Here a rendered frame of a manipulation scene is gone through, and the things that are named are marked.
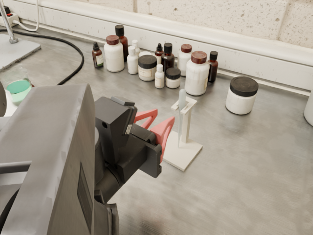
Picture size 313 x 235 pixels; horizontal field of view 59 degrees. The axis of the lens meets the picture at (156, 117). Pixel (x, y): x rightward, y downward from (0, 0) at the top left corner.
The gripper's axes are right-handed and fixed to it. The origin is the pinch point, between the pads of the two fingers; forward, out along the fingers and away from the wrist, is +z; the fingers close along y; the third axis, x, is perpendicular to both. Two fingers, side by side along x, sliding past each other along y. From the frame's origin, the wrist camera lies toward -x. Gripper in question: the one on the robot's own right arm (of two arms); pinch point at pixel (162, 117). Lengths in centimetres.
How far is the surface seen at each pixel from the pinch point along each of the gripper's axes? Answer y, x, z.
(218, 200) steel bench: -12.8, 14.0, -0.1
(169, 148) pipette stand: 1.3, 13.1, 5.0
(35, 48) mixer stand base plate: 62, 12, 16
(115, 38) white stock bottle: 32.1, 3.6, 24.0
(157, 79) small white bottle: 16.4, 10.5, 22.3
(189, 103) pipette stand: -1.0, 1.3, 7.6
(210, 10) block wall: 12.4, -2.8, 42.7
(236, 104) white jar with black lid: -5.6, 10.7, 24.4
